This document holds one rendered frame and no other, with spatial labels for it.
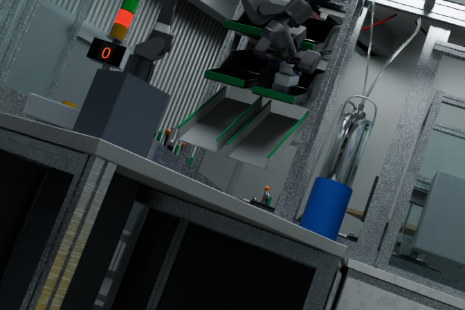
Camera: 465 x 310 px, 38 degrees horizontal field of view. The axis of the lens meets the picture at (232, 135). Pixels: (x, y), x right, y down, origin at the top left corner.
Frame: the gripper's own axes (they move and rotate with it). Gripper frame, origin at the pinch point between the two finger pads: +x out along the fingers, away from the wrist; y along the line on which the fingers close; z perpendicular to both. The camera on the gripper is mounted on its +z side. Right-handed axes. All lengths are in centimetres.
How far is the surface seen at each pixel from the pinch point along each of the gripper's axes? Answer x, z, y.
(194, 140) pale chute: 4.7, -29.6, 16.4
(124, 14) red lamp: 2, 2, 65
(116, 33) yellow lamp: 4, -5, 64
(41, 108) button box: -18, -46, 49
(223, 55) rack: 6.3, 0.4, 25.5
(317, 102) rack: 15.4, 0.1, -5.8
